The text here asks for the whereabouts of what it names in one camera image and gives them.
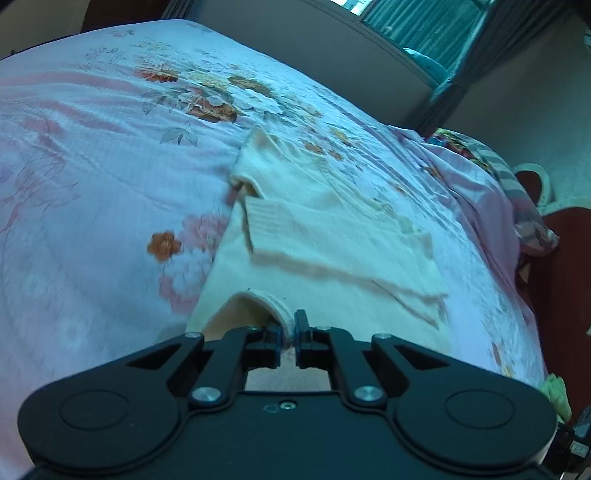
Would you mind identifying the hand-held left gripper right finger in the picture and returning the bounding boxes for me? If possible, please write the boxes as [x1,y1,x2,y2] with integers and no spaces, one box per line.
[294,310,452,409]

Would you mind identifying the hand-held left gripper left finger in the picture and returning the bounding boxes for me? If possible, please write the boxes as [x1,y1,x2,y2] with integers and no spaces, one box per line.
[124,323,283,409]

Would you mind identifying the white knit sweater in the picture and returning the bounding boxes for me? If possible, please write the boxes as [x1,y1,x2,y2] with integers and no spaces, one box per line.
[187,124,452,394]

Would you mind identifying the light green cloth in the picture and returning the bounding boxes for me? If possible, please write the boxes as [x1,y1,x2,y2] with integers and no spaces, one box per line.
[539,373,574,424]

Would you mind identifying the red and white headboard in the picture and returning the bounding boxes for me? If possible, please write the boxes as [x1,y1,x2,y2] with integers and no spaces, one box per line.
[512,161,591,416]

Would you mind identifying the pink blanket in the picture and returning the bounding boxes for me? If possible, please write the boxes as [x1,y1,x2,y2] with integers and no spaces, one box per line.
[392,124,533,324]

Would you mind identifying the floral bed sheet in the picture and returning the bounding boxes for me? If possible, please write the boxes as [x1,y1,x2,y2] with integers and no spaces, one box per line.
[0,18,549,480]

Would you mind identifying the striped pillow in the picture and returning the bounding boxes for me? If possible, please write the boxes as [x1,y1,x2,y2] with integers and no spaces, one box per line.
[429,128,560,254]

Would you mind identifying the grey curtain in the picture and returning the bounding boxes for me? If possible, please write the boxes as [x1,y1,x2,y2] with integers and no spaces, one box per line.
[161,0,193,20]
[427,0,583,137]

